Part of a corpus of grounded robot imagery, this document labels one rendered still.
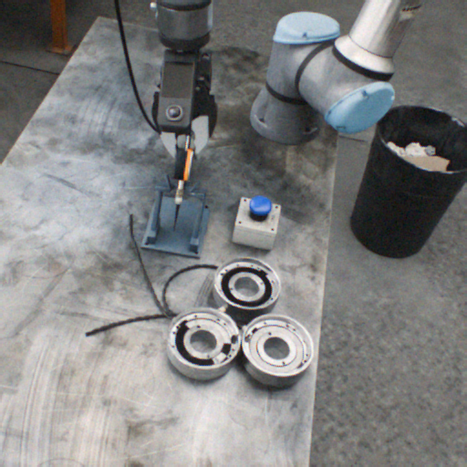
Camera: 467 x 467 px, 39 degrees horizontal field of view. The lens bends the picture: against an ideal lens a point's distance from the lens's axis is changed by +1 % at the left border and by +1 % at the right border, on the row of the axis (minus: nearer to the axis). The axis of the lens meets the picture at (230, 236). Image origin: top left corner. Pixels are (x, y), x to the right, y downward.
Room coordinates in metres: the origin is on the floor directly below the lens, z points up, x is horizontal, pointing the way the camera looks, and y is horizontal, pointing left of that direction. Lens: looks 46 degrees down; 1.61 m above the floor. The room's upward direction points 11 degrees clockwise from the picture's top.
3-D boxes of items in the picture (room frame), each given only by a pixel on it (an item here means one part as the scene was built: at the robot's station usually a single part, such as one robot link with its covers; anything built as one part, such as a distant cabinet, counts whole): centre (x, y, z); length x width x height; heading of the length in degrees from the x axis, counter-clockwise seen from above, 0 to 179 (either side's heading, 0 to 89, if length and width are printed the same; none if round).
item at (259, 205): (0.80, -0.04, 0.85); 0.04 x 0.04 x 0.05
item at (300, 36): (1.13, -0.07, 0.97); 0.13 x 0.12 x 0.14; 40
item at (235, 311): (0.65, -0.04, 0.82); 0.10 x 0.10 x 0.04
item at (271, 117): (1.14, -0.07, 0.85); 0.15 x 0.15 x 0.10
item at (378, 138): (1.72, -0.55, 0.21); 0.34 x 0.34 x 0.43
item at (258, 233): (0.80, -0.04, 0.82); 0.08 x 0.07 x 0.05; 178
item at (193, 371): (0.53, 0.01, 0.82); 0.10 x 0.10 x 0.04
